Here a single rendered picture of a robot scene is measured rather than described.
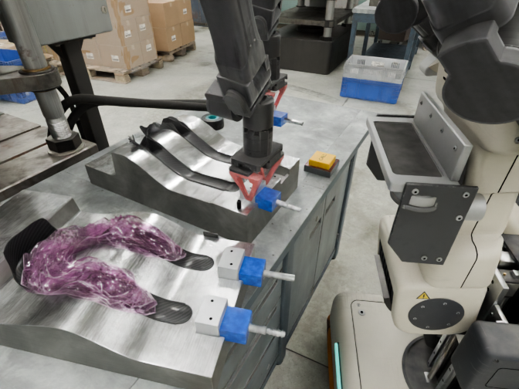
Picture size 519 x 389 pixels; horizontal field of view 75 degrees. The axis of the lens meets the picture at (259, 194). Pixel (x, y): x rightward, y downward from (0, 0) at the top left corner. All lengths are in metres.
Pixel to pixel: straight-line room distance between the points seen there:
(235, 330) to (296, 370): 0.96
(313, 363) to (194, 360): 1.01
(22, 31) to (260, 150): 0.76
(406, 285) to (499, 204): 0.21
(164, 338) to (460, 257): 0.51
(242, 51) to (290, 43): 4.29
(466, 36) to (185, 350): 0.49
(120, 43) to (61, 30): 3.20
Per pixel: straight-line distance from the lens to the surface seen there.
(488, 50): 0.34
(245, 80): 0.52
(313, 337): 1.55
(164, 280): 0.61
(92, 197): 0.97
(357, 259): 1.88
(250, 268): 0.60
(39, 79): 1.17
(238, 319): 0.54
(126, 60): 4.59
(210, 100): 0.65
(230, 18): 0.46
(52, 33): 1.36
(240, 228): 0.71
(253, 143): 0.63
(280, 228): 0.78
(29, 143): 1.39
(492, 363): 0.79
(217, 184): 0.78
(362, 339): 1.25
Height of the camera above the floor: 1.32
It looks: 36 degrees down
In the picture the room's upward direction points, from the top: straight up
